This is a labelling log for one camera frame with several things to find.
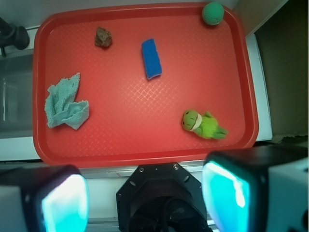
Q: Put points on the green plush frog toy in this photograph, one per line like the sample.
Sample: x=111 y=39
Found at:
x=204 y=125

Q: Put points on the gripper left finger with pad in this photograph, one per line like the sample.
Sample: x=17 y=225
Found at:
x=43 y=199

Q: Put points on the light blue cloth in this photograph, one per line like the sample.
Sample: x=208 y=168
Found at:
x=61 y=106

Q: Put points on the red plastic tray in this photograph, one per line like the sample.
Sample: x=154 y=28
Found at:
x=133 y=120

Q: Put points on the gripper right finger with pad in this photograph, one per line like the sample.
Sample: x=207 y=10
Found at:
x=259 y=189

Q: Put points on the green knitted ball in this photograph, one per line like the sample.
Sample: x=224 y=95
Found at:
x=213 y=13

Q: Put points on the brown rock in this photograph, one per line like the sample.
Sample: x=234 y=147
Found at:
x=103 y=38

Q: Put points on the blue sponge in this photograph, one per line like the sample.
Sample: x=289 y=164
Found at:
x=151 y=59

